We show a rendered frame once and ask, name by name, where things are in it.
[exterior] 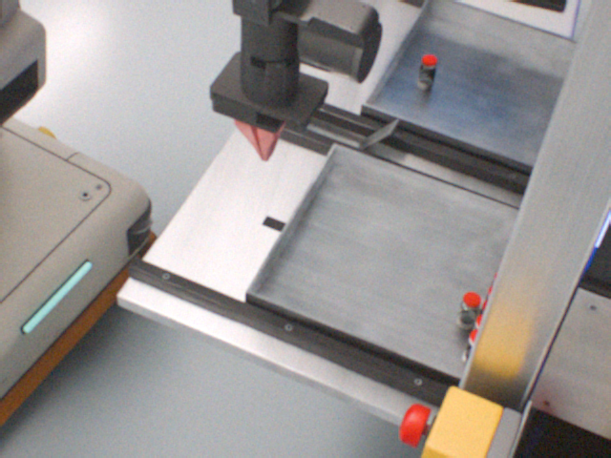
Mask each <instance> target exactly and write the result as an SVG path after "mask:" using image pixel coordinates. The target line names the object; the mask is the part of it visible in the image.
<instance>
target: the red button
mask: <svg viewBox="0 0 611 458"><path fill-rule="evenodd" d="M431 414H432V410H431V409H430V408H428V407H425V406H422V405H419V404H416V405H412V406H411V407H409V408H408V409H407V410H406V412H405V415H404V417H403V419H402V422H401V424H400V427H399V430H398V431H399V439H400V440H401V442H402V443H403V444H406V445H408V446H410V447H413V448H417V446H418V444H419V442H420V440H421V438H422V435H424V436H426V435H427V432H428V430H429V427H430V425H431V424H428V421H429V419H430V416H431Z"/></svg>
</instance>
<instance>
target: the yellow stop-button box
mask: <svg viewBox="0 0 611 458"><path fill-rule="evenodd" d="M521 422H522V415H521V414H520V413H518V412H516V411H514V410H512V409H509V408H505V409H504V411H503V407H502V406H500V405H497V404H495V403H492V402H490V401H488V400H485V399H483V398H480V397H478V396H476V395H473V394H472V393H469V392H467V391H465V390H462V389H460V388H457V387H455V386H452V387H450V388H449V389H448V390H447V392H446V395H445V399H444V401H443V403H442V407H441V409H440V412H439V414H438V416H437V415H434V417H433V419H432V422H431V425H430V427H429V430H428V432H427V435H426V437H425V440H424V443H423V448H424V450H423V453H422V456H421V458H508V457H509V455H510V453H511V450H512V447H513V445H514V442H515V439H516V436H517V433H518V430H519V428H520V425H521Z"/></svg>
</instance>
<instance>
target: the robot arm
mask: <svg viewBox="0 0 611 458"><path fill-rule="evenodd" d="M232 10H233V14H235V15H238V16H240V17H241V51H240V52H236V53H235V54H233V55H232V57H231V58H230V59H229V61H228V62H227V63H226V65H225V66H224V67H223V69H222V70H221V71H220V73H219V74H218V75H217V77H216V78H215V79H214V81H213V82H212V85H211V86H210V99H211V100H212V109H213V111H214V112H216V113H218V114H221V115H225V116H228V117H231V118H234V124H235V125H236V127H237V128H238V129H239V130H240V131H241V132H242V134H243V135H244V136H245V137H246V138H247V139H248V141H249V142H250V143H251V144H252V145H253V147H254V148H255V150H256V152H257V153H258V154H259V155H260V157H261V159H262V160H264V161H268V160H269V158H270V157H271V155H272V154H273V152H274V150H275V147H276V145H277V142H278V140H279V137H280V135H281V132H282V130H283V128H284V125H285V124H286V122H288V123H291V124H294V125H296V126H299V132H302V131H304V130H305V129H306V127H307V125H308V124H309V122H310V121H311V115H312V114H313V112H315V111H317V112H319V111H320V110H321V108H322V107H323V105H324V104H325V102H326V98H327V96H328V89H329V83H328V81H326V80H324V79H322V78H319V77H316V76H313V75H310V74H307V73H302V72H300V62H301V63H303V64H305V65H308V66H310V67H313V68H316V69H318V70H321V71H324V72H327V73H332V74H334V75H337V76H340V77H342V78H344V79H347V80H349V81H352V82H355V83H358V84H362V83H363V82H364V81H365V80H366V79H367V77H368V76H369V73H370V71H371V69H372V67H373V65H374V62H375V60H376V57H377V55H378V53H379V50H380V46H381V42H382V37H383V25H382V23H380V22H379V20H380V14H379V12H378V10H377V9H376V8H375V7H374V6H372V5H369V4H367V3H364V2H362V1H359V0H232Z"/></svg>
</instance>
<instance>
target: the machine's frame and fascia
mask: <svg viewBox="0 0 611 458"><path fill-rule="evenodd" d="M586 272H587V270H585V271H584V273H583V275H582V278H581V280H580V282H579V285H578V287H577V289H576V292H575V294H574V296H573V298H572V300H571V302H570V304H569V306H568V309H567V310H568V311H567V313H566V316H565V318H564V320H563V322H562V325H561V327H560V329H559V331H558V334H557V336H556V337H555V340H554V342H553V344H552V347H551V349H550V351H549V353H548V356H547V358H546V360H545V362H544V365H543V367H542V369H541V371H540V373H539V375H538V377H537V381H536V383H535V385H534V387H533V389H532V391H531V394H530V397H529V400H528V401H531V402H532V403H531V406H533V407H535V408H537V409H540V410H542V411H545V412H547V413H549V414H552V415H554V416H557V417H559V418H561V419H563V420H565V421H568V422H570V423H573V424H575V425H577V426H580V427H584V428H586V429H589V430H591V431H593V432H596V433H598V434H600V435H602V436H604V437H607V438H609V439H611V285H608V284H605V283H602V282H600V281H596V280H593V279H590V278H588V277H585V274H586Z"/></svg>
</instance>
